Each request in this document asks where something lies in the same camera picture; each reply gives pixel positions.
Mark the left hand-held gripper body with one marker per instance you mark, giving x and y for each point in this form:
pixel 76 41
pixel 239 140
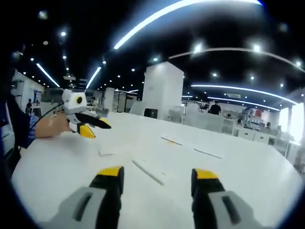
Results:
pixel 70 101

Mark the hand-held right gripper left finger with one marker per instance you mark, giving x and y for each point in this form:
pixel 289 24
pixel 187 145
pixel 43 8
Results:
pixel 104 202

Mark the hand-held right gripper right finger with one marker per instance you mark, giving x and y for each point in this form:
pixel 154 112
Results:
pixel 209 205

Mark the white socket holder plate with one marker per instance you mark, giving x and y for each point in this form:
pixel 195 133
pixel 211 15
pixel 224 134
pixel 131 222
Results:
pixel 106 152

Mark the thin white socket holder strip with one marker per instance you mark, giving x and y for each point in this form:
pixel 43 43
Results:
pixel 208 153

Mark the white socket holder cover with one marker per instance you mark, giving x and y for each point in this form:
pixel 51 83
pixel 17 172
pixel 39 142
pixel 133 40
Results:
pixel 149 171

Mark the white socket holder panel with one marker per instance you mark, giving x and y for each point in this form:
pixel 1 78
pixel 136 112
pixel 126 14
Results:
pixel 171 140

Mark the person's left hand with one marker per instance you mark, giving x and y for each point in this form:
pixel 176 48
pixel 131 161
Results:
pixel 52 127

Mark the slim white pillar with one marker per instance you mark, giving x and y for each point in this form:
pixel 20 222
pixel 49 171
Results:
pixel 109 100

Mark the short ceiling light strip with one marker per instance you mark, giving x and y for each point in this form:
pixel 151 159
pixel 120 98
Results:
pixel 94 76
pixel 47 74

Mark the black box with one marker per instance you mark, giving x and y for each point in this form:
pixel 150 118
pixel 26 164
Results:
pixel 150 113

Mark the person's blue shirt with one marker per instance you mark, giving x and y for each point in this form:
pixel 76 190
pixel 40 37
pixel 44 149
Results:
pixel 14 105

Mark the large white square pillar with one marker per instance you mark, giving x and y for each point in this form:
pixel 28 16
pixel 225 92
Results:
pixel 163 90

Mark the white mesh chair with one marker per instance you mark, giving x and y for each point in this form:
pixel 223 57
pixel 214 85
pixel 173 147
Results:
pixel 175 115

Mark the white low cabinets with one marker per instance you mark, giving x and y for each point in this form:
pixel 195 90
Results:
pixel 250 136

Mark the white partition row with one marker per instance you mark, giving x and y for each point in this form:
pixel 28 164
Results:
pixel 202 121

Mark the red sign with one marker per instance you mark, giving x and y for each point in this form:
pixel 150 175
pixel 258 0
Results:
pixel 258 113

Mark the curved ceiling light strip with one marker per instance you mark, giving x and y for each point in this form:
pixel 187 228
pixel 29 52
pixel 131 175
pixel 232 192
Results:
pixel 238 101
pixel 238 88

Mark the ceiling air vent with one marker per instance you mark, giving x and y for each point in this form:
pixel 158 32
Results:
pixel 234 95

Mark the long ceiling light strip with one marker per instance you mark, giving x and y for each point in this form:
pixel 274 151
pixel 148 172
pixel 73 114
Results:
pixel 152 21

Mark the blue wall poster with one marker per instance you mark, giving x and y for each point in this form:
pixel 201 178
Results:
pixel 38 96

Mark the curved ceiling rail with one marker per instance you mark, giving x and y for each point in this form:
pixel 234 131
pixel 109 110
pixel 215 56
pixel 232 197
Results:
pixel 214 50

